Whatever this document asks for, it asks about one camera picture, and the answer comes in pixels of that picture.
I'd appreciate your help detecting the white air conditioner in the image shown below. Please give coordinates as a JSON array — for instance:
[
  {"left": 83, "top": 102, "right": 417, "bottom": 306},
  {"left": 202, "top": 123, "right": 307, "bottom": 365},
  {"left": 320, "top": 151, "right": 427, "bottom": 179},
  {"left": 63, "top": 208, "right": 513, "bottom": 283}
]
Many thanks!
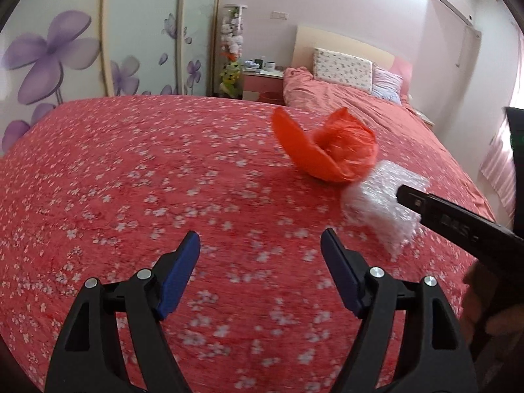
[{"left": 428, "top": 0, "right": 474, "bottom": 26}]

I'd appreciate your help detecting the wardrobe with purple flowers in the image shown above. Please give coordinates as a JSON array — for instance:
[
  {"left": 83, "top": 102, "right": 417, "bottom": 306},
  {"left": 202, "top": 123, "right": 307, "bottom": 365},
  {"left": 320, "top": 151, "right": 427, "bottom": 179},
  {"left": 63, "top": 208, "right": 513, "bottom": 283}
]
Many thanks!
[{"left": 0, "top": 0, "right": 224, "bottom": 157}]

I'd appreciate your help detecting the red plastic bag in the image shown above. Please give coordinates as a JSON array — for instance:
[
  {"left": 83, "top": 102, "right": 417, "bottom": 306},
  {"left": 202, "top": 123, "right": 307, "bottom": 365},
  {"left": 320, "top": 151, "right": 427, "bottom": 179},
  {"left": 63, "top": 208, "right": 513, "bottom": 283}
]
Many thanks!
[{"left": 272, "top": 106, "right": 378, "bottom": 185}]

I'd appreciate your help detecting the bed with red duvet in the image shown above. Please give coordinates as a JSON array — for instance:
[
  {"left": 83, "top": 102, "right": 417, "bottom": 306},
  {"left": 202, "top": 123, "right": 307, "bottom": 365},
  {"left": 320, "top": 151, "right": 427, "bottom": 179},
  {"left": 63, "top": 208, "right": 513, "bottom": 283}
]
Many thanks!
[{"left": 282, "top": 66, "right": 435, "bottom": 128}]

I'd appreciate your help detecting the pink nightstand with mugs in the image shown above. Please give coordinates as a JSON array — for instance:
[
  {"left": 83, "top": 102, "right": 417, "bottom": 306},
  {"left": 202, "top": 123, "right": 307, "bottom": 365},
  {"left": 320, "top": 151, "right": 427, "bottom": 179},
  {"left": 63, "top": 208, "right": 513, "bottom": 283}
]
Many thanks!
[{"left": 241, "top": 58, "right": 286, "bottom": 103}]

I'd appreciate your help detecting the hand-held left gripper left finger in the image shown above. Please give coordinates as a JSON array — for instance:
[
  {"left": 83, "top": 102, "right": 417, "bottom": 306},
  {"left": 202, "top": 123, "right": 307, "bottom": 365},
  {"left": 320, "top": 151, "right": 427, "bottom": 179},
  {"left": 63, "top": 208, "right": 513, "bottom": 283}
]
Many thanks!
[{"left": 44, "top": 230, "right": 201, "bottom": 393}]

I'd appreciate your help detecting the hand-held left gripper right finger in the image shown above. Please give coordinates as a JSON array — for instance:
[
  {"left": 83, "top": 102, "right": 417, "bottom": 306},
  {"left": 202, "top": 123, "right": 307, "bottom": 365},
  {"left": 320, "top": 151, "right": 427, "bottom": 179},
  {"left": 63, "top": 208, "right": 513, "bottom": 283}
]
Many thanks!
[{"left": 320, "top": 227, "right": 479, "bottom": 393}]

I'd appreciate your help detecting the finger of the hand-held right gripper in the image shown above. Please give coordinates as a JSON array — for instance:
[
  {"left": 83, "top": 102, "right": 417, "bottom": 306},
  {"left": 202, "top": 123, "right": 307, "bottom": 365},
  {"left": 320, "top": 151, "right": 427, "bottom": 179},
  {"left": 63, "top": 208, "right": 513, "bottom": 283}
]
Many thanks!
[{"left": 395, "top": 184, "right": 500, "bottom": 254}]

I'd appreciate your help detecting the bubble wrap piece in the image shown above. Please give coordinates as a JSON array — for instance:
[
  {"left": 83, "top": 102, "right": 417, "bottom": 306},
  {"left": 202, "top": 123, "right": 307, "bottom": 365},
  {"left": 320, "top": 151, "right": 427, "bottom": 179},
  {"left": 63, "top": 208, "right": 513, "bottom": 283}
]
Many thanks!
[{"left": 339, "top": 159, "right": 431, "bottom": 258}]

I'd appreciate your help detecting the cream and pink headboard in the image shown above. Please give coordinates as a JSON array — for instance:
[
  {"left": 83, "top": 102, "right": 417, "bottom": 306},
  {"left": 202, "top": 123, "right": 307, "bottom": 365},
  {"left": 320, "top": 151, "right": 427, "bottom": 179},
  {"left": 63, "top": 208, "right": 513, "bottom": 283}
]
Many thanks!
[{"left": 294, "top": 25, "right": 412, "bottom": 96}]

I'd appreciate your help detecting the person's right hand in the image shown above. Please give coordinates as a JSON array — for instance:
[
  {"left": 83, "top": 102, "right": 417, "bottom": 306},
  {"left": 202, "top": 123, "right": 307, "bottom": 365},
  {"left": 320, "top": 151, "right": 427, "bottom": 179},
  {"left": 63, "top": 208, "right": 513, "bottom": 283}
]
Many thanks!
[{"left": 462, "top": 262, "right": 524, "bottom": 377}]

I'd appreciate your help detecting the white pipe cover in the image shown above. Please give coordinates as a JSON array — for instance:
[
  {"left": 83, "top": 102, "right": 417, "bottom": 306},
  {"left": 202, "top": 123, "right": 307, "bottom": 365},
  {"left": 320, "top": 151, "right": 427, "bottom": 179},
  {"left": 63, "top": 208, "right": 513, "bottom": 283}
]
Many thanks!
[{"left": 456, "top": 24, "right": 480, "bottom": 68}]

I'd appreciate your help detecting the purple striped pillow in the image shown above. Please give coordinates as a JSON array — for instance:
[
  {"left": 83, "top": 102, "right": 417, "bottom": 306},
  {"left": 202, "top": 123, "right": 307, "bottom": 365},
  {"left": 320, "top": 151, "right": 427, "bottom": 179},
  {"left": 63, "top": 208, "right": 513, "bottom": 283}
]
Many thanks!
[{"left": 371, "top": 65, "right": 404, "bottom": 105}]

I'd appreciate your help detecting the green plush toy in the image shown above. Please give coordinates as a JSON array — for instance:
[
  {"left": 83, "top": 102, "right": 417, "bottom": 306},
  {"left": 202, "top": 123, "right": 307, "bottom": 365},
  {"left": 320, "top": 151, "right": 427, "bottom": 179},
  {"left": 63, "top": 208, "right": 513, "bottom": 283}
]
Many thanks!
[{"left": 219, "top": 59, "right": 243, "bottom": 97}]

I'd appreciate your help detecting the white floral pillow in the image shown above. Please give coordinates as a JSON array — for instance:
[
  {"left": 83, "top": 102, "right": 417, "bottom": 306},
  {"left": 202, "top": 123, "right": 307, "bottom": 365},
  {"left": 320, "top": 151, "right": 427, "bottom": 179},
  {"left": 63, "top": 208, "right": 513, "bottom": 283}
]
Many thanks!
[{"left": 313, "top": 47, "right": 373, "bottom": 91}]

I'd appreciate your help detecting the plush toy tower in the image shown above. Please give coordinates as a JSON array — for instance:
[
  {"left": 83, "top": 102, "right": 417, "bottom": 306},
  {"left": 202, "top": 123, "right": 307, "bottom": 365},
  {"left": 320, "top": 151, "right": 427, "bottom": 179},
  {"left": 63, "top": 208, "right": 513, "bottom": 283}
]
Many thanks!
[{"left": 219, "top": 4, "right": 249, "bottom": 63}]

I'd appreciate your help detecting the pink curtain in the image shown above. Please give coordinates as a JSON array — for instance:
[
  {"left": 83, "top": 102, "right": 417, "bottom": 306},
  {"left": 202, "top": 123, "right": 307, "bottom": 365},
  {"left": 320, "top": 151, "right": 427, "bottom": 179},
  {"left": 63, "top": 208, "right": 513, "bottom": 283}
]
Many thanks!
[{"left": 479, "top": 90, "right": 524, "bottom": 218}]

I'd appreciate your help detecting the red floral tablecloth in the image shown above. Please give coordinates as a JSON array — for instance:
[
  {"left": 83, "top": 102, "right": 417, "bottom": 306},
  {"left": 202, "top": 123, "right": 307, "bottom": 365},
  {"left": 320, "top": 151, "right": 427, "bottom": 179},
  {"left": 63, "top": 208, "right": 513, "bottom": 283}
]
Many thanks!
[{"left": 0, "top": 94, "right": 497, "bottom": 393}]

